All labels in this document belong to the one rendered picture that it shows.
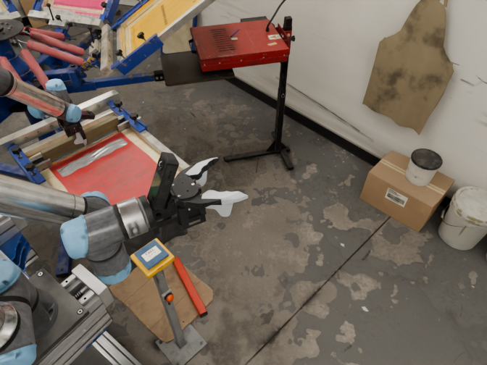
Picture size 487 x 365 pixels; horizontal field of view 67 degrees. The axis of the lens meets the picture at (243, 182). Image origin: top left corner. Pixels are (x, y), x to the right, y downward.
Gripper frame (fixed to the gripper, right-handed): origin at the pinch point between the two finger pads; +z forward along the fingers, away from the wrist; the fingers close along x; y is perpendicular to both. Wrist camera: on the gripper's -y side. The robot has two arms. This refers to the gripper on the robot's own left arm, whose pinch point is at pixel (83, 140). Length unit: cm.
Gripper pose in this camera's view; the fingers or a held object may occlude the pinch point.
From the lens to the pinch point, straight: 207.5
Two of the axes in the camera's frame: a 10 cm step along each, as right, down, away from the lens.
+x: 6.9, 5.3, -4.9
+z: 0.1, 6.8, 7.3
